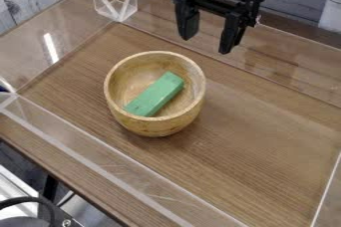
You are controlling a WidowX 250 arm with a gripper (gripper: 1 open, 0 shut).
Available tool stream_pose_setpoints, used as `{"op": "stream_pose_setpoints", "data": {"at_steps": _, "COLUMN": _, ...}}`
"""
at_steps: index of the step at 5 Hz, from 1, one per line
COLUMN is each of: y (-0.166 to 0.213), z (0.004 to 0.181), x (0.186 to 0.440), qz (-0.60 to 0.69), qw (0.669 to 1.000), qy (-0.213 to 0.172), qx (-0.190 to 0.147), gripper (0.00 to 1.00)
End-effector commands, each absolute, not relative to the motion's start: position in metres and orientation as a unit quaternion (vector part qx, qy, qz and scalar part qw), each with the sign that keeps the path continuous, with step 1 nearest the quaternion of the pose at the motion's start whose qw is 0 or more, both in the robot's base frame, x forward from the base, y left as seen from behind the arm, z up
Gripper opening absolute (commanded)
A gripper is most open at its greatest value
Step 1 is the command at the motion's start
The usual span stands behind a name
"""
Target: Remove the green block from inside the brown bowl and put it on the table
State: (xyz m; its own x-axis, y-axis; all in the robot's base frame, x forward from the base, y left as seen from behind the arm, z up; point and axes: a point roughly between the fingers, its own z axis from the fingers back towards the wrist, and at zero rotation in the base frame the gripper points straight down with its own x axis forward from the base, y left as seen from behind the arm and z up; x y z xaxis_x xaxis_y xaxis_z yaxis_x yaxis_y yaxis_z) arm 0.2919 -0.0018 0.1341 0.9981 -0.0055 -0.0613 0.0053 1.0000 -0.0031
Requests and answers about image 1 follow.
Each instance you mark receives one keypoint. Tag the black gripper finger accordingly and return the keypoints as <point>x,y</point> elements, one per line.
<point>186,17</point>
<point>232,32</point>

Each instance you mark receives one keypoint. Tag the wooden brown bowl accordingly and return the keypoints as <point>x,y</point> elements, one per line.
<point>129,78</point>

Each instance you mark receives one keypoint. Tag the green rectangular block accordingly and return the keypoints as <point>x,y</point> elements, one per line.
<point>156,96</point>

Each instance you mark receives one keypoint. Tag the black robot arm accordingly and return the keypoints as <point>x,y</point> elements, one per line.
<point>241,14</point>

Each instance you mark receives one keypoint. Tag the white cylindrical container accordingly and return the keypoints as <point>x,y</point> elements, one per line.
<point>331,16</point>

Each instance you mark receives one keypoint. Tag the black metal table leg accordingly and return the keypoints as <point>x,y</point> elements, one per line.
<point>51,186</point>

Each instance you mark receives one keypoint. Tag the clear acrylic corner bracket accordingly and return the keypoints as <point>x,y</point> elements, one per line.
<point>117,10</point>

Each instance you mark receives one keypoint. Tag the clear acrylic front wall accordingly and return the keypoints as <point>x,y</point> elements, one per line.
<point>112,180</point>

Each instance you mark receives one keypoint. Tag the black bracket with screw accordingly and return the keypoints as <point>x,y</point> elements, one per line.
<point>63,219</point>

